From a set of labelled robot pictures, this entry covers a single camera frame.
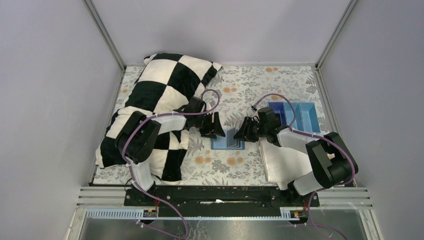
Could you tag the blue three-compartment tray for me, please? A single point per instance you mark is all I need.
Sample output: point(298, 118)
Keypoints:
point(306, 115)

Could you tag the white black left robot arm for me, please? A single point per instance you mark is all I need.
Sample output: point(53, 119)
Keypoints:
point(136, 140)

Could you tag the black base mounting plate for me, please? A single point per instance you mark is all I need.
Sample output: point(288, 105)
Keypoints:
point(218, 201)

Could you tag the floral table cloth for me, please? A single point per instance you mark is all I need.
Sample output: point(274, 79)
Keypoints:
point(240, 87)

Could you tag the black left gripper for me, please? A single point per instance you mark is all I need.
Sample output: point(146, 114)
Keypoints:
point(208, 125)

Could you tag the blue card holder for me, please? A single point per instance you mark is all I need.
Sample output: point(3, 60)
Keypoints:
point(227, 142)

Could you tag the aluminium frame rail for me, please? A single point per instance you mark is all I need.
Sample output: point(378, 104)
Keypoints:
point(108, 202)

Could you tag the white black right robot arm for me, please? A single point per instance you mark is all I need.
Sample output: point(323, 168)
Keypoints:
point(330, 160)

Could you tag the white folded towel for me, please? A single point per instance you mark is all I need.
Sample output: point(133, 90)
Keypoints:
point(283, 165)

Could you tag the black white checkered pillow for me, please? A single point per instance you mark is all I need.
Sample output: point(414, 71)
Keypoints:
point(168, 82)

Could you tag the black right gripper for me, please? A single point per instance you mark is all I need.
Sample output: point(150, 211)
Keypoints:
point(250, 127)

